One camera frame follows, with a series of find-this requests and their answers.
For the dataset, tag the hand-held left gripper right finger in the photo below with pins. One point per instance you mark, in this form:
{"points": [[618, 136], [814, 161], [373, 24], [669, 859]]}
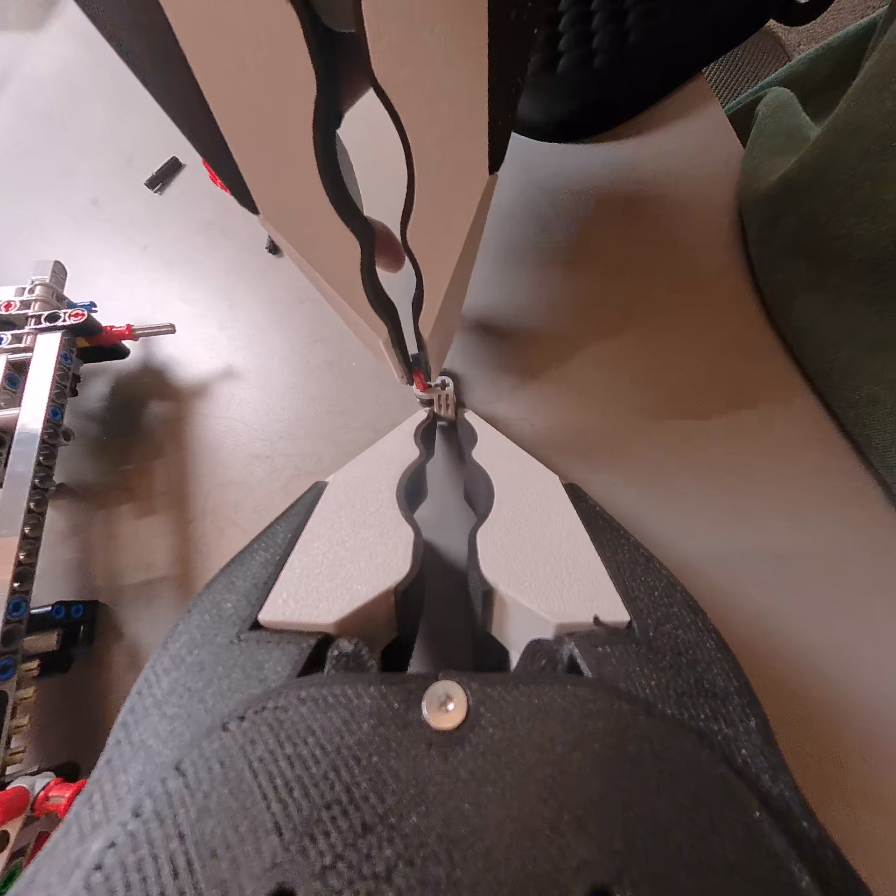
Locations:
{"points": [[546, 553]]}

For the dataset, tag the long black toy pin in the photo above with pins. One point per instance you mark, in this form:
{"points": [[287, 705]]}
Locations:
{"points": [[163, 174]]}

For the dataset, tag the toy car chassis model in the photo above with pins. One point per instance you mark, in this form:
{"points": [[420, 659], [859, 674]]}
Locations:
{"points": [[35, 420]]}

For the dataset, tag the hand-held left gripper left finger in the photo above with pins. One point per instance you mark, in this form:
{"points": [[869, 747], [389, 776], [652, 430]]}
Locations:
{"points": [[343, 553]]}

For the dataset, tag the person's right hand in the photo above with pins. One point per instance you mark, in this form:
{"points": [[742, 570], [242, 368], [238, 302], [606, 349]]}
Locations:
{"points": [[388, 245]]}

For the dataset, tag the red toy bush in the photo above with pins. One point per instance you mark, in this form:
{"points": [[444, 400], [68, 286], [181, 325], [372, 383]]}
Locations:
{"points": [[212, 173]]}

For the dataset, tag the grey toy connector red pin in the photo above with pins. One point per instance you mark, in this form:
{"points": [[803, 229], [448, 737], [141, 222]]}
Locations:
{"points": [[442, 399]]}

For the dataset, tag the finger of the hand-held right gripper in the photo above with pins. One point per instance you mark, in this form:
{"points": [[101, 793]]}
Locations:
{"points": [[441, 140], [266, 126]]}

